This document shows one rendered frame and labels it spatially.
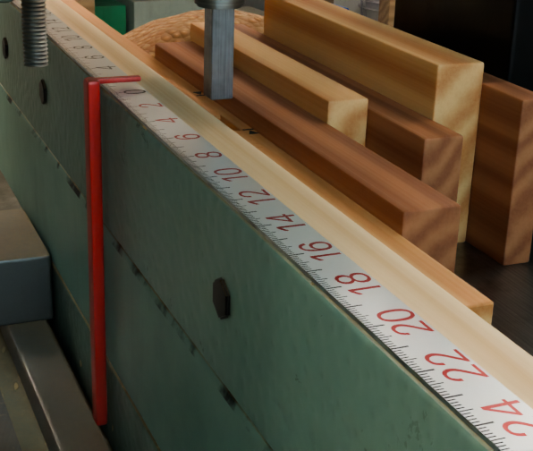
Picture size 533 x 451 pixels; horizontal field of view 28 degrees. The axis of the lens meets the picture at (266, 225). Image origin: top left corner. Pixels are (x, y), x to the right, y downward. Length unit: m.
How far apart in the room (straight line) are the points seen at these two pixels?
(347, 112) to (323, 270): 0.16
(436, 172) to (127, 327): 0.13
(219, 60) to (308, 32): 0.09
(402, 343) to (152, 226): 0.16
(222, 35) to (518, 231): 0.13
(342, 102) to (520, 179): 0.07
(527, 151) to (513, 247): 0.04
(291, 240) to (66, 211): 0.24
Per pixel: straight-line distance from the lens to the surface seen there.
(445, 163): 0.38
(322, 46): 0.48
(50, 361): 0.51
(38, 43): 0.44
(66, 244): 0.50
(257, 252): 0.27
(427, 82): 0.40
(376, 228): 0.32
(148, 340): 0.38
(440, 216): 0.32
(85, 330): 0.49
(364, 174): 0.35
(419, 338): 0.22
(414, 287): 0.26
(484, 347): 0.23
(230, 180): 0.31
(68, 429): 0.46
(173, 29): 0.65
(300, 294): 0.25
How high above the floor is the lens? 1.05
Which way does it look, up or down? 21 degrees down
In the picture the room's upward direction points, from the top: 2 degrees clockwise
